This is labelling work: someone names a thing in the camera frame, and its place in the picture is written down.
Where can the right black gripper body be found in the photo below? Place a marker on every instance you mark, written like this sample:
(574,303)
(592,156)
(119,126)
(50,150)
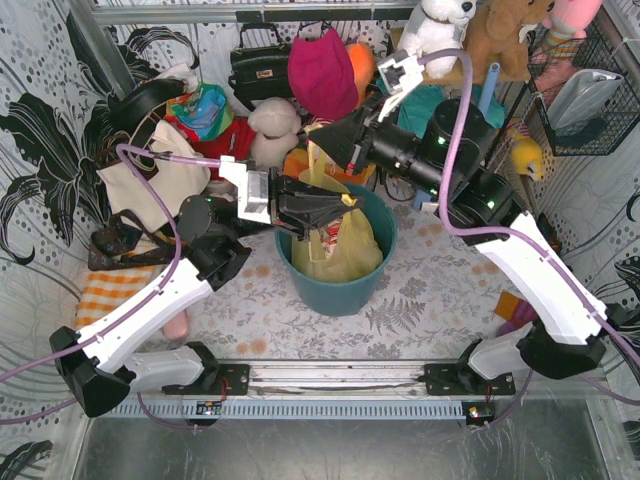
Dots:
(358,147)

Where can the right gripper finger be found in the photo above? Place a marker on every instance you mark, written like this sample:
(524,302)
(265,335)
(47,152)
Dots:
(340,127)
(343,151)

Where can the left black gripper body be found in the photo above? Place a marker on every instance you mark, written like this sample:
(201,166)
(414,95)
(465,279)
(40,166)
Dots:
(275,205)

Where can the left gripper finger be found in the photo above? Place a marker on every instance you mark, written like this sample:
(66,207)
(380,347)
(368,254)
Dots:
(298,193)
(300,217)

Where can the yellow trash bag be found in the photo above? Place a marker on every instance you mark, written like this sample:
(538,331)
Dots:
(357,253)

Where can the teal trash bin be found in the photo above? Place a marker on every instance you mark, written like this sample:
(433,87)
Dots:
(343,299)

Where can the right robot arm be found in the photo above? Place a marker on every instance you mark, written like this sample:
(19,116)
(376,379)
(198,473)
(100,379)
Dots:
(565,337)

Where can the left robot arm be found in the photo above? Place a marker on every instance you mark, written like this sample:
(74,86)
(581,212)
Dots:
(100,363)

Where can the rainbow striped bag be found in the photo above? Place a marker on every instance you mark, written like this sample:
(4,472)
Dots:
(297,161)

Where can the magenta fabric bag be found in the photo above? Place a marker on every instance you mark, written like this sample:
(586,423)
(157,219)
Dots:
(321,76)

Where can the cream canvas tote bag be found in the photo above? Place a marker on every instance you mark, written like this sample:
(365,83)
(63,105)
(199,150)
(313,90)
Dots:
(172,181)

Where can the teal folded cloth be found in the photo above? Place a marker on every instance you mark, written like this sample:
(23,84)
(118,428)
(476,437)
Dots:
(418,108)

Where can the orange plush toy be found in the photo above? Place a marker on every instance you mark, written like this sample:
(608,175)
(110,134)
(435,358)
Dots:
(363,64)

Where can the white sheep plush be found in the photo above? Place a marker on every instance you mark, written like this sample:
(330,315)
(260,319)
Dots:
(276,124)

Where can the red cloth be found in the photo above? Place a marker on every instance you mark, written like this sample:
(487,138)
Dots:
(235,141)

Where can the wooden shelf rack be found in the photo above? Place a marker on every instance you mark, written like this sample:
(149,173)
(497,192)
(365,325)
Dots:
(457,77)

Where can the black leather handbag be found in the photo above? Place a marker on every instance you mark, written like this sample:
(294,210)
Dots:
(260,73)

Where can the white dog plush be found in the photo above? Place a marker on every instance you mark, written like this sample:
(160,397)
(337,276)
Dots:
(436,25)

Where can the colourful printed cloth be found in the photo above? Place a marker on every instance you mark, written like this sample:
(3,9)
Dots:
(202,115)

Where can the blue floor mop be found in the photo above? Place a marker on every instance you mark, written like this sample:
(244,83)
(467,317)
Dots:
(488,88)

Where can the brown teddy bear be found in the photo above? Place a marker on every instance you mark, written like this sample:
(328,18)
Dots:
(497,33)

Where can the yellow duck plush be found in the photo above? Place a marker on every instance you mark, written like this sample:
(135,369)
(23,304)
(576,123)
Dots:
(526,154)

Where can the pink cylinder bottle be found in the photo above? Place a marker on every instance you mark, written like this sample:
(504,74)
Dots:
(177,328)

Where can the brown patterned shoe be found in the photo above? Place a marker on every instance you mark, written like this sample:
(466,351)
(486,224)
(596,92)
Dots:
(126,243)

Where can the orange checkered towel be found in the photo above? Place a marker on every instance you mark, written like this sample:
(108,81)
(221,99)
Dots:
(107,290)

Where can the silver foil pouch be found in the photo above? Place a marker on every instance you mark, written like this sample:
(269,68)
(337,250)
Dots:
(582,97)

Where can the pink plush toy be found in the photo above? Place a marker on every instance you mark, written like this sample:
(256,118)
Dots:
(566,27)

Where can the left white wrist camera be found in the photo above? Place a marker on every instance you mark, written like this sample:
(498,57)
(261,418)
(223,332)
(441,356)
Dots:
(255,195)

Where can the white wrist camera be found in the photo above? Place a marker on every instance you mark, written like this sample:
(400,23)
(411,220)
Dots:
(255,195)
(401,74)

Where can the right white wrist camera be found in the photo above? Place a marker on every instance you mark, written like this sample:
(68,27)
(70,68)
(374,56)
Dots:
(401,74)

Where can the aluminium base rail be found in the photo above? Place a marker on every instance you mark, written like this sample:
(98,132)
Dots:
(341,380)

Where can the black wire basket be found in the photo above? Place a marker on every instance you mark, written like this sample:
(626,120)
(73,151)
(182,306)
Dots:
(603,134)

